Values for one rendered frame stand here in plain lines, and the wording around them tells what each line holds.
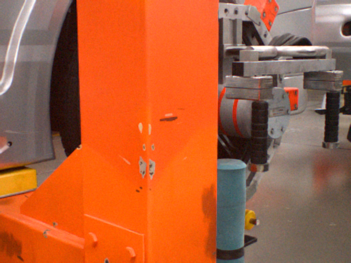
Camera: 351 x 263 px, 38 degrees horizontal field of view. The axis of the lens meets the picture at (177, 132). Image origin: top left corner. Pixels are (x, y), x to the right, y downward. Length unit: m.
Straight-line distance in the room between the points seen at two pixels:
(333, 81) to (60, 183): 0.75
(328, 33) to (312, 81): 2.41
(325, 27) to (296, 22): 1.73
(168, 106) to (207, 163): 0.13
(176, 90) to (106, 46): 0.12
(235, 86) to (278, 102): 0.21
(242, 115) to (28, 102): 0.50
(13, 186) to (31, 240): 0.23
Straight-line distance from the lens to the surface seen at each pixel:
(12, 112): 1.19
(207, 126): 0.81
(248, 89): 1.09
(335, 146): 1.40
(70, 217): 0.94
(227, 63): 1.35
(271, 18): 1.51
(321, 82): 1.38
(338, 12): 3.82
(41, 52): 1.23
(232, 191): 1.21
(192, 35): 0.78
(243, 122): 1.26
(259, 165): 1.10
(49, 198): 0.99
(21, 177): 1.23
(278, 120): 1.29
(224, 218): 1.23
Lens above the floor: 1.01
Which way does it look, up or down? 9 degrees down
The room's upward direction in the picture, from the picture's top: straight up
